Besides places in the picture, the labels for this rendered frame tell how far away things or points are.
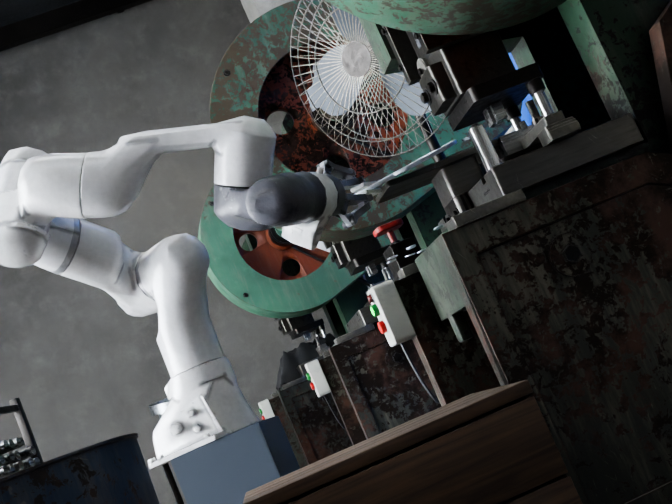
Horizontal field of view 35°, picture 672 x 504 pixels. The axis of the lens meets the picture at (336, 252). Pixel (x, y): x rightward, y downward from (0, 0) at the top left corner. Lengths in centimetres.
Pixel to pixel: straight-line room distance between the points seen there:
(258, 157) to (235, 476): 59
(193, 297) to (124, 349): 672
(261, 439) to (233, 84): 186
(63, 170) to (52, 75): 755
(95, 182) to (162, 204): 716
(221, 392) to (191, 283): 21
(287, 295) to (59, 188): 347
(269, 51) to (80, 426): 550
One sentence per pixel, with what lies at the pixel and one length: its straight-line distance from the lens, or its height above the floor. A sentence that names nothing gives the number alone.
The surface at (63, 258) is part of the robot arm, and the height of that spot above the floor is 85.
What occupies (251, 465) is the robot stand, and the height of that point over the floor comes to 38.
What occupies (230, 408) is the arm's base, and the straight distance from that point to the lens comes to 201.
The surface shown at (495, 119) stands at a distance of 224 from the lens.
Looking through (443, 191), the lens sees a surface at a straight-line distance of 217.
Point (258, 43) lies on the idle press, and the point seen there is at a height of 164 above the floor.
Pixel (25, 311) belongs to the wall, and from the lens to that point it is 885.
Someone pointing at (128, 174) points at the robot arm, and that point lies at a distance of 177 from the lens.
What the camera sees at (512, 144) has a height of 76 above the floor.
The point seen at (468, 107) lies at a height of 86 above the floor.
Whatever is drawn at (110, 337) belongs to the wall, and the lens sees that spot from 874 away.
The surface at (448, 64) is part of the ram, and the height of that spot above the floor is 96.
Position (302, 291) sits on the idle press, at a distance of 519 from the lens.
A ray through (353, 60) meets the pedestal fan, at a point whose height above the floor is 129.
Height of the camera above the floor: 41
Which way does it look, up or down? 8 degrees up
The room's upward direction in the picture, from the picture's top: 23 degrees counter-clockwise
